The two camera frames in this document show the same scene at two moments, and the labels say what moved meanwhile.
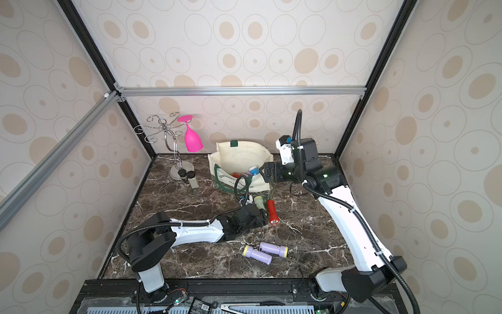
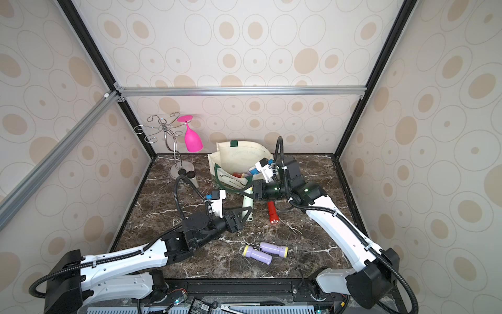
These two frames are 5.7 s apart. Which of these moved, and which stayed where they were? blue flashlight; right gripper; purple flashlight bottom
Moved: right gripper
Stayed: blue flashlight; purple flashlight bottom
